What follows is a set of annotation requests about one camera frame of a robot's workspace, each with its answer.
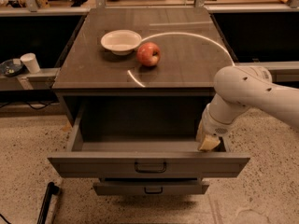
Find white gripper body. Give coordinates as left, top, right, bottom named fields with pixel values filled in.
left=201, top=105, right=233, bottom=137

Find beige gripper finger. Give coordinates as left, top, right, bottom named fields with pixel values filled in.
left=198, top=134, right=221, bottom=151
left=195, top=121, right=205, bottom=142

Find grey top drawer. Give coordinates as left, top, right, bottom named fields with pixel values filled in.
left=49, top=107, right=249, bottom=179

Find grey drawer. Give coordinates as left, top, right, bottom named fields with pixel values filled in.
left=93, top=178, right=209, bottom=195
left=49, top=107, right=249, bottom=179

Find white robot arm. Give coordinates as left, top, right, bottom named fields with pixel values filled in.
left=196, top=66, right=299, bottom=151

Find grey drawer cabinet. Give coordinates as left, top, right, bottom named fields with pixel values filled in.
left=51, top=7, right=248, bottom=197

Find grey bottom drawer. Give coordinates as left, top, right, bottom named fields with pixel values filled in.
left=93, top=178, right=209, bottom=195

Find red apple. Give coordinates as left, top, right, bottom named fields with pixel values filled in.
left=136, top=42, right=161, bottom=67

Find white bowl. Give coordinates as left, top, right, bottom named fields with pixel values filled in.
left=101, top=30, right=142, bottom=55

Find black pole on floor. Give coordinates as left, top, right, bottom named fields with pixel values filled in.
left=36, top=182, right=60, bottom=224

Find white paper cup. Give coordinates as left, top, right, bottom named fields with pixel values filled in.
left=21, top=53, right=40, bottom=74

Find dark blue plate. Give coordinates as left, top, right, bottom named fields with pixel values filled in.
left=0, top=59, right=24, bottom=77

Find black cable under shelf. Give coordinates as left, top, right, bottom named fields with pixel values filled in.
left=0, top=100, right=60, bottom=111

